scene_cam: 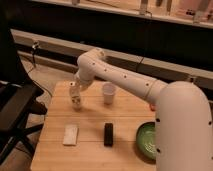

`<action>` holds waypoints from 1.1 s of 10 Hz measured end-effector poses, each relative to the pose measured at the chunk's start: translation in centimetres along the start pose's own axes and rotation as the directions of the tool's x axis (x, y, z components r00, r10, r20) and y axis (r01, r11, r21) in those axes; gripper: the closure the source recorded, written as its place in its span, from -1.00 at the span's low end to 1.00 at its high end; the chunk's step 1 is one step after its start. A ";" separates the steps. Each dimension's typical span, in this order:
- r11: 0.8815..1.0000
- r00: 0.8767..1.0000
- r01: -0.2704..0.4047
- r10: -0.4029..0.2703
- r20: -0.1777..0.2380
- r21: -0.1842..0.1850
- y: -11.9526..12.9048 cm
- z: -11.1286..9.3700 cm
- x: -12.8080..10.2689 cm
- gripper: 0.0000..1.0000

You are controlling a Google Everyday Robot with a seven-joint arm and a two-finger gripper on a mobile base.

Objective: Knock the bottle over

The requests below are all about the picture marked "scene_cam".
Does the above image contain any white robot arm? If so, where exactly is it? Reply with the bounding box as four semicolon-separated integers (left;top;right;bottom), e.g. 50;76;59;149
75;48;213;171

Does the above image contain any green bowl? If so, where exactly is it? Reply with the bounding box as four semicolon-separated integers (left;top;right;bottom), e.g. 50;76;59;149
136;122;156;160

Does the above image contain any black rectangular block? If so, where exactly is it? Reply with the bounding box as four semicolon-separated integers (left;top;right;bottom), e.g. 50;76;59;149
104;123;113;146

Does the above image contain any black chair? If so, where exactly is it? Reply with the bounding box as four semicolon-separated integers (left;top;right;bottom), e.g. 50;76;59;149
0;9;47;165

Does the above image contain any small clear bottle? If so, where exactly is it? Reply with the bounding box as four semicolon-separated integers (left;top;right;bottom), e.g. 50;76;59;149
72;96;82;111

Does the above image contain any white paper cup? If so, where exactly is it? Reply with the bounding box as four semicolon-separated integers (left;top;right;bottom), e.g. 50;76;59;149
102;82;116;104

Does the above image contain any white rectangular block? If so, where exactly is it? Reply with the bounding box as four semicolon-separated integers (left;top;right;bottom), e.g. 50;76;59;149
63;124;78;146

